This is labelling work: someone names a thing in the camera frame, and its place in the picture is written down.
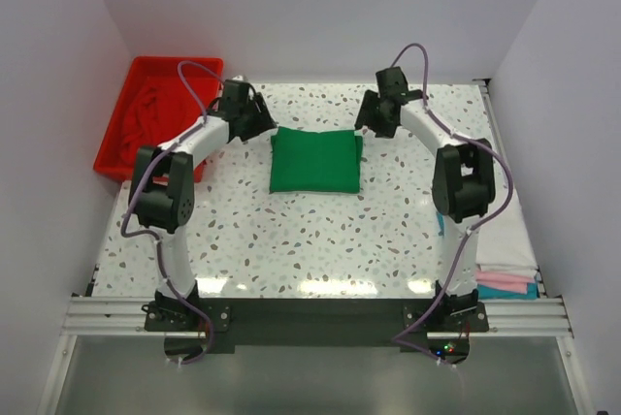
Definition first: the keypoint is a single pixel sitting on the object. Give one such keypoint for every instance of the aluminium frame rail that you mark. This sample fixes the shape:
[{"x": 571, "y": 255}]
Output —
[{"x": 122, "y": 316}]

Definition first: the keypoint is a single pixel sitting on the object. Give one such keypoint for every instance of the teal folded t-shirt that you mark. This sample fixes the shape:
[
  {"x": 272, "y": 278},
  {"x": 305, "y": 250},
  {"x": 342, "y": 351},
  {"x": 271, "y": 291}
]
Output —
[{"x": 463, "y": 265}]

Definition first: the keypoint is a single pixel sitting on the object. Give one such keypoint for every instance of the white folded t-shirt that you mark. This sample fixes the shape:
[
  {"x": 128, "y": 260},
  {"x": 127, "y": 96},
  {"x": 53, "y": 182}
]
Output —
[{"x": 503, "y": 243}]

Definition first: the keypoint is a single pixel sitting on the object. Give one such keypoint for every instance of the red t-shirt in bin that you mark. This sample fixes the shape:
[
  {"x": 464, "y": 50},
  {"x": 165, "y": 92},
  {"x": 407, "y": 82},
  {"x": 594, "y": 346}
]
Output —
[{"x": 155, "y": 109}]

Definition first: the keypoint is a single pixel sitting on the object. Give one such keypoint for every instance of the pink folded t-shirt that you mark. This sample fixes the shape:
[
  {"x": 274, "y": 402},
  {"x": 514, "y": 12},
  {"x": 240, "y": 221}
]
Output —
[{"x": 504, "y": 281}]

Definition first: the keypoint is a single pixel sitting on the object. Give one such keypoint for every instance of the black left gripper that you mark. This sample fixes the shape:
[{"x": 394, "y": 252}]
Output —
[{"x": 257, "y": 114}]

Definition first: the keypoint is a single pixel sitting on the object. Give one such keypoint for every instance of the red plastic bin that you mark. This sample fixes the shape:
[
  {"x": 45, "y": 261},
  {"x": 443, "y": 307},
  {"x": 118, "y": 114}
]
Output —
[{"x": 157, "y": 66}]

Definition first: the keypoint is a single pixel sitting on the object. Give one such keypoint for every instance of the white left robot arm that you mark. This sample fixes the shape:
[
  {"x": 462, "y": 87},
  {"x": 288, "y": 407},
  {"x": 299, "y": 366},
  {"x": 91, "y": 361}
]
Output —
[{"x": 162, "y": 194}]

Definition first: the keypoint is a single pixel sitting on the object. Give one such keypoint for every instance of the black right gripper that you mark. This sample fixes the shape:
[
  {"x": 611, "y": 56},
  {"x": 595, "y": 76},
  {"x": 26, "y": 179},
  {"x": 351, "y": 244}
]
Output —
[{"x": 374, "y": 114}]

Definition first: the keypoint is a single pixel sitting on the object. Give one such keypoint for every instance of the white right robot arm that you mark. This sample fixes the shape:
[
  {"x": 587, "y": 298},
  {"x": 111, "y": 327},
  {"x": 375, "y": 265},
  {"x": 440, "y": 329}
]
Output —
[{"x": 463, "y": 183}]

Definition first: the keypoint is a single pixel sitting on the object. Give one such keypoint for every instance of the right side aluminium rail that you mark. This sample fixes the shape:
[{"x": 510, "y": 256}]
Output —
[{"x": 499, "y": 147}]

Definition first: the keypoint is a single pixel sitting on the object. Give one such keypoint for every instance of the green t-shirt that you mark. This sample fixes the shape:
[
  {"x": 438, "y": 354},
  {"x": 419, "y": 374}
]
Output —
[{"x": 324, "y": 162}]

